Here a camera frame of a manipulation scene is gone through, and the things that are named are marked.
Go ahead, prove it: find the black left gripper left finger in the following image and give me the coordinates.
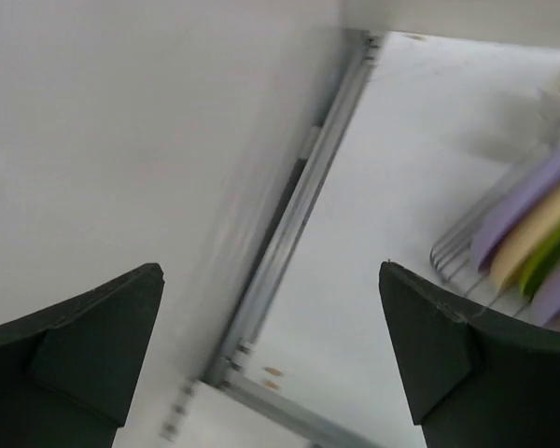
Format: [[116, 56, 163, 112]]
[[0, 263, 164, 448]]

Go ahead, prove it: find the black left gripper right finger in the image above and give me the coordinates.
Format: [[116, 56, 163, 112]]
[[379, 261, 560, 447]]

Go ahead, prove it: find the beige plate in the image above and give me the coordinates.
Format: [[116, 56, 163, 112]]
[[489, 184, 560, 291]]

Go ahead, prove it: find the small purple plate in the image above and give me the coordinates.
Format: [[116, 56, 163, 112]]
[[531, 267, 560, 326]]

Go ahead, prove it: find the green plate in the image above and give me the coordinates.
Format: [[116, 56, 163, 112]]
[[518, 225, 560, 299]]

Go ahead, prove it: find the large purple plate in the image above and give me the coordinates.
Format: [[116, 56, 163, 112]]
[[470, 147, 560, 271]]

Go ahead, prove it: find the grey wire dish rack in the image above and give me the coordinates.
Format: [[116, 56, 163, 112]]
[[428, 139, 560, 318]]

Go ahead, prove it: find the aluminium table frame rail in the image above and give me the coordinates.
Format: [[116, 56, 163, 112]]
[[200, 29, 382, 447]]

